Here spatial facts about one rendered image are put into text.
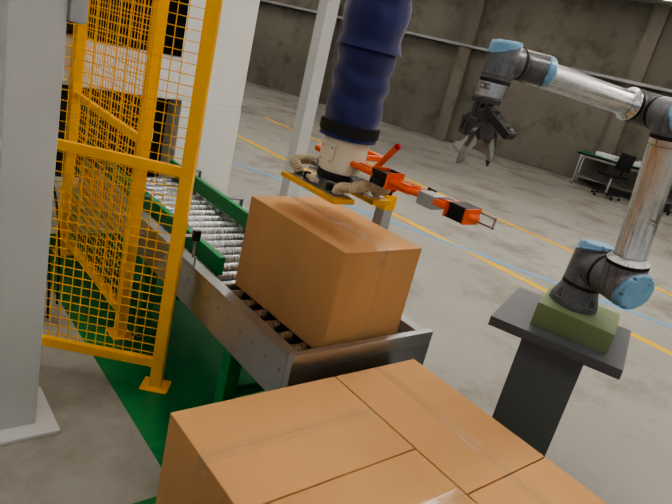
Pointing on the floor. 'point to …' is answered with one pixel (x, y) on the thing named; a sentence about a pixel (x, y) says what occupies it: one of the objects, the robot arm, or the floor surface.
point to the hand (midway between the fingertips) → (474, 166)
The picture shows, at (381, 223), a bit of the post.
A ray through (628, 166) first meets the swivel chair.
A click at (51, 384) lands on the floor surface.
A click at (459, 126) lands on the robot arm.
